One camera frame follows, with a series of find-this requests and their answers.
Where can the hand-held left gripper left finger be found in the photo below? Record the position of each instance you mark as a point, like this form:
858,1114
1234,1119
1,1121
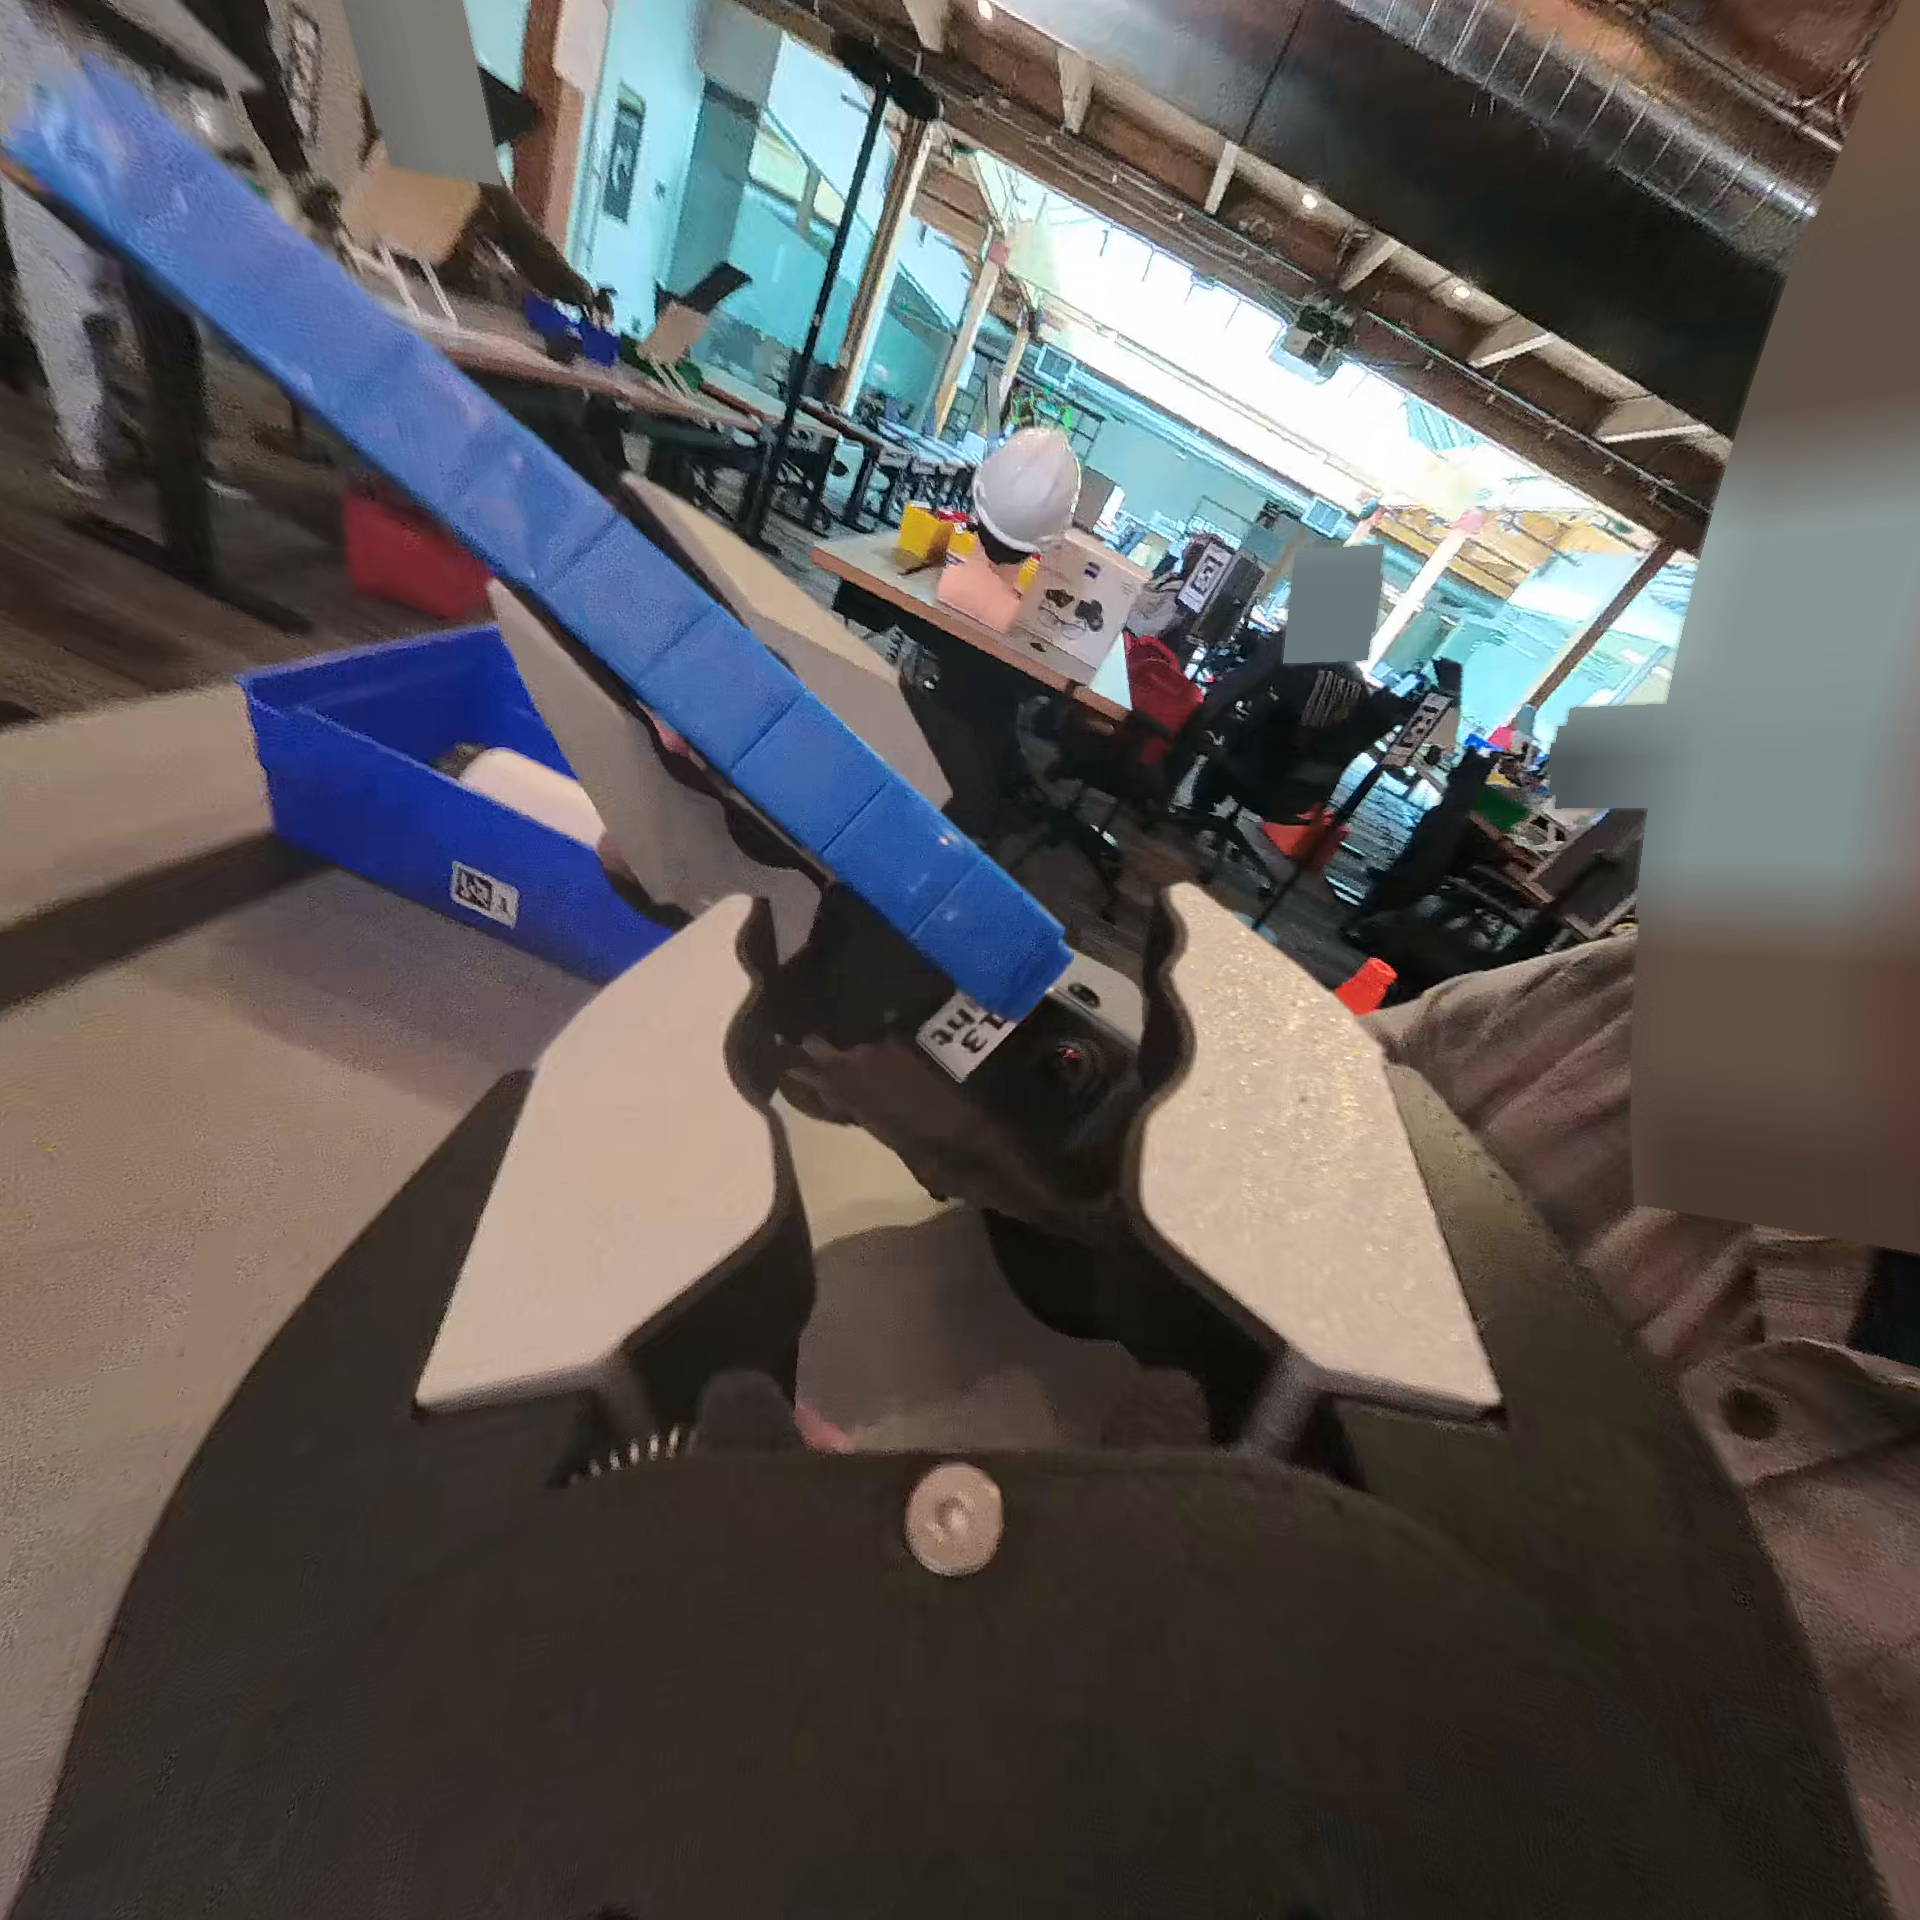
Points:
615,1217

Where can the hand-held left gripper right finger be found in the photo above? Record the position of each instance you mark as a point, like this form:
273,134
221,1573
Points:
1322,1217

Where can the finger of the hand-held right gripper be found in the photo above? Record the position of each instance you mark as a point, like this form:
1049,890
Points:
646,795
795,645

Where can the white squeeze bottle black cap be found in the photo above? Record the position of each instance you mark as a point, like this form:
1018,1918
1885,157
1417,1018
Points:
539,795

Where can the blue plastic bin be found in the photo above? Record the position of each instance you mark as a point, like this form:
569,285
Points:
391,813

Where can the long blue rectangular bar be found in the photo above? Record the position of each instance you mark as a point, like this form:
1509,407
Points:
539,510

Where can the orange traffic cone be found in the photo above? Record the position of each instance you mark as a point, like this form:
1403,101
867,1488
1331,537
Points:
1365,986

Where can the white hard hat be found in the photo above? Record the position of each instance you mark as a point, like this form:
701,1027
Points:
1026,488

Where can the red bucket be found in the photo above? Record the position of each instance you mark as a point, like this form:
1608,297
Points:
406,557

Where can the long wooden workbench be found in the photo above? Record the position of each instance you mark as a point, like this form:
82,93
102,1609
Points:
586,376

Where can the black swivel chair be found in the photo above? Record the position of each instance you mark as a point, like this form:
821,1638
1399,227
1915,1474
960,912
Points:
1200,751

